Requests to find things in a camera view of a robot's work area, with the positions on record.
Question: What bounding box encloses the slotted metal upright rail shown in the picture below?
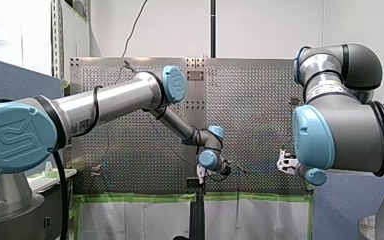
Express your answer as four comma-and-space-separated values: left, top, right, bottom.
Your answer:
50, 0, 65, 80

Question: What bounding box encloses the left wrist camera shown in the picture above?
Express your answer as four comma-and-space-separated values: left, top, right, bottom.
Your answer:
196, 163, 208, 185

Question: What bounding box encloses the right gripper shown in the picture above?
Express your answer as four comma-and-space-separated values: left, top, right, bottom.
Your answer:
280, 148, 297, 160

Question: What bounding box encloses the black stand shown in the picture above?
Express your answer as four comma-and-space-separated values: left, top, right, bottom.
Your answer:
185, 177, 208, 240

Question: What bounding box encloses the black panel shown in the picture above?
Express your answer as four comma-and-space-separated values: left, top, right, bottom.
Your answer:
29, 181, 76, 240

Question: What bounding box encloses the thin black hanging wire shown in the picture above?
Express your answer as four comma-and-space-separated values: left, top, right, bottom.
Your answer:
121, 0, 150, 60

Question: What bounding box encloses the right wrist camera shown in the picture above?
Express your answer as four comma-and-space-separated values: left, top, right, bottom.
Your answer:
276, 149, 302, 177

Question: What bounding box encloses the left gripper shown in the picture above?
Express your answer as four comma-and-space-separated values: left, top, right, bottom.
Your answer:
220, 160, 232, 177

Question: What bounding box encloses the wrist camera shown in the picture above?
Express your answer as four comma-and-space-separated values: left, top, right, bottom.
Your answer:
196, 163, 208, 185
276, 149, 302, 177

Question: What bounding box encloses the black upright pole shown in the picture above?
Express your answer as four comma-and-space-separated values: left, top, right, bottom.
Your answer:
209, 0, 217, 59

